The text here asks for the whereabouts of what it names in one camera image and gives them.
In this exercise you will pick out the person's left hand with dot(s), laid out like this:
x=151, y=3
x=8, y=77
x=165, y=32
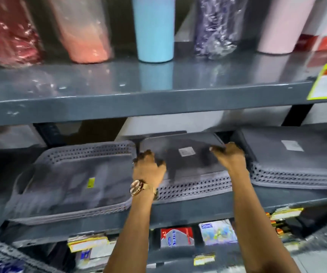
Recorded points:
x=149, y=169

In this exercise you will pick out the person's right hand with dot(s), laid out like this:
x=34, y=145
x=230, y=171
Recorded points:
x=233, y=159

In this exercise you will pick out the person's left thumb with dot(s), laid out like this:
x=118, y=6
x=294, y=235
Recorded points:
x=162, y=167

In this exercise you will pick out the person's right thumb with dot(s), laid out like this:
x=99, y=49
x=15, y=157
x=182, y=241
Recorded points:
x=216, y=150

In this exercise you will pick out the stack of grey perforated trays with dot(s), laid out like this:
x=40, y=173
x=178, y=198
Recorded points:
x=294, y=162
x=191, y=167

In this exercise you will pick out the person's right forearm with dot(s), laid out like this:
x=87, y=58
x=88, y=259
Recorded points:
x=254, y=224

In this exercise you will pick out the person's left forearm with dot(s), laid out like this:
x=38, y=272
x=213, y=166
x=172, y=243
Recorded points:
x=132, y=235

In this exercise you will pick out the rose gold wristwatch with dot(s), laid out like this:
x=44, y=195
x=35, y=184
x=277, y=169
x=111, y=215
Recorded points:
x=140, y=188

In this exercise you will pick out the red and white packet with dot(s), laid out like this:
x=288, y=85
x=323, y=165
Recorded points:
x=177, y=237

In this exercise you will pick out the grey metal shelving rack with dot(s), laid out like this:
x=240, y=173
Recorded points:
x=163, y=90

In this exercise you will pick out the blue and white packet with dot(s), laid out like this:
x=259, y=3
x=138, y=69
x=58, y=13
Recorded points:
x=217, y=232

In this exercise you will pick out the grey perforated tray yellow sticker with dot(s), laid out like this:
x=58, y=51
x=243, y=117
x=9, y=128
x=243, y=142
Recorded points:
x=75, y=181

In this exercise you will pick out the small yellow shelf price label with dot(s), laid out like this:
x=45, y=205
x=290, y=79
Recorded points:
x=204, y=259
x=88, y=243
x=287, y=213

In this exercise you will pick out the white packet blue print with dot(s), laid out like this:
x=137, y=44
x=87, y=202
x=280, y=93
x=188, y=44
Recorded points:
x=95, y=254

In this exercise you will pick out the purple plastic-wrapped tumbler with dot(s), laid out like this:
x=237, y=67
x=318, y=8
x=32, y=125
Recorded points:
x=216, y=25

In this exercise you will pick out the light blue tumbler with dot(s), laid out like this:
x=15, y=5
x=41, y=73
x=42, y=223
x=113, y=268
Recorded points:
x=154, y=28

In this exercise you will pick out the pale pink tumbler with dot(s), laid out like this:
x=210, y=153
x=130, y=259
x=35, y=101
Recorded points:
x=282, y=25

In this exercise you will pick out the red and white box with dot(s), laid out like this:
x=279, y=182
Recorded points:
x=319, y=42

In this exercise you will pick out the coral plastic-wrapped tumbler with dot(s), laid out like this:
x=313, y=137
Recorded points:
x=81, y=31

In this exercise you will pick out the grey perforated basket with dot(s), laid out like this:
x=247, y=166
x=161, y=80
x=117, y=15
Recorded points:
x=13, y=253

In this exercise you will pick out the red plastic-wrapped tumbler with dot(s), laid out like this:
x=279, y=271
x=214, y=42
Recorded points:
x=7, y=34

